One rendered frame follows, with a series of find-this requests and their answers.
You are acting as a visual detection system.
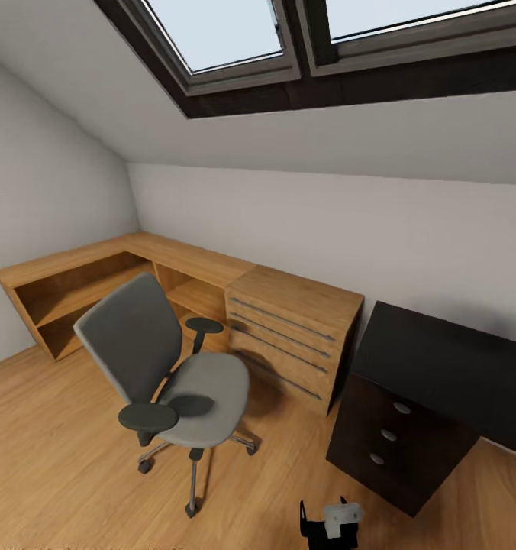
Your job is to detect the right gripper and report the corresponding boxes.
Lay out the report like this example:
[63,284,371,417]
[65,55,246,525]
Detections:
[300,496,358,550]

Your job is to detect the swivel chair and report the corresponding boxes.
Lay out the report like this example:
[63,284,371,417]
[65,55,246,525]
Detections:
[72,272,256,519]

